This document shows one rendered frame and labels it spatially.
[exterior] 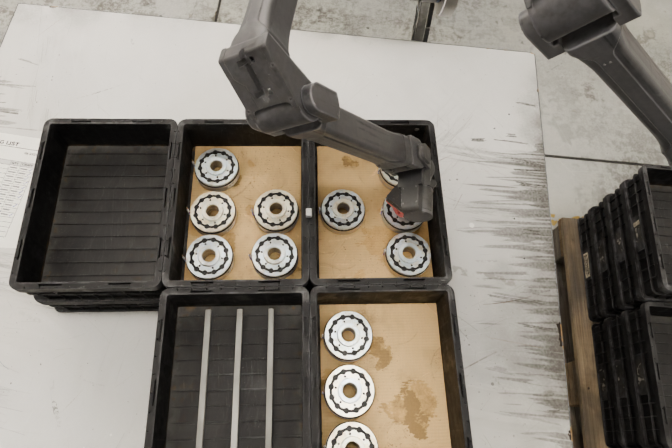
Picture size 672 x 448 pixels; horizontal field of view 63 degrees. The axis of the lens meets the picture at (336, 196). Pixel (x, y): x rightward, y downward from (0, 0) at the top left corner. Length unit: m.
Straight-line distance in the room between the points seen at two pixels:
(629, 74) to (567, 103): 1.97
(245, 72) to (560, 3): 0.37
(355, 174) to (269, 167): 0.21
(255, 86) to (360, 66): 1.00
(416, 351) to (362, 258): 0.24
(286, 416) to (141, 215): 0.56
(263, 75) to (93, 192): 0.79
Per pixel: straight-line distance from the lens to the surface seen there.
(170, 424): 1.22
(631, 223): 1.94
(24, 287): 1.26
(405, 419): 1.21
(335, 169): 1.34
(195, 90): 1.65
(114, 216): 1.36
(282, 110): 0.71
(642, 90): 0.79
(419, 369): 1.23
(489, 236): 1.49
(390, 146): 0.96
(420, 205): 1.05
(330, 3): 2.81
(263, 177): 1.33
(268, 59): 0.68
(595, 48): 0.72
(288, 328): 1.21
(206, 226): 1.27
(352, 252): 1.26
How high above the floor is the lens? 2.02
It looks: 65 degrees down
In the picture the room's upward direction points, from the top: 8 degrees clockwise
